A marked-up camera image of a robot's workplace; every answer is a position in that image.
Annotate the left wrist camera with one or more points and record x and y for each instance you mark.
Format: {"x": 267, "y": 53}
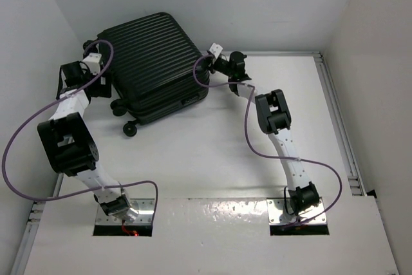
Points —
{"x": 94, "y": 62}

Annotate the black hard-shell suitcase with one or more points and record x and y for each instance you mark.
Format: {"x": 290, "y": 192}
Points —
{"x": 151, "y": 68}

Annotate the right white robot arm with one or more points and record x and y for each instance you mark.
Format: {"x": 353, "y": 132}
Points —
{"x": 274, "y": 120}

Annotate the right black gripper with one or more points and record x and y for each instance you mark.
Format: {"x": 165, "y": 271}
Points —
{"x": 215, "y": 62}

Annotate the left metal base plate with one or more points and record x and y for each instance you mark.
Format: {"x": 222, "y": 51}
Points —
{"x": 140, "y": 213}

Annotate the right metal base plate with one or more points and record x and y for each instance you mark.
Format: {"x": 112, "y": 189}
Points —
{"x": 313, "y": 215}

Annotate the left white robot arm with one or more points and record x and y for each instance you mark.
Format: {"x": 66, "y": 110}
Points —
{"x": 70, "y": 148}

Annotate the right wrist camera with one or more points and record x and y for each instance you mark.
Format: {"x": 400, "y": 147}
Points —
{"x": 215, "y": 50}

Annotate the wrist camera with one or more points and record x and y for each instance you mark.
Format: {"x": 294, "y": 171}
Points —
{"x": 94, "y": 62}
{"x": 215, "y": 50}

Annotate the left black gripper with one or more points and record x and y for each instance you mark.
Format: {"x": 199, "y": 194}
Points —
{"x": 102, "y": 90}

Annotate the metal base plate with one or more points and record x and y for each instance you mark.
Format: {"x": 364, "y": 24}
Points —
{"x": 313, "y": 215}
{"x": 140, "y": 213}

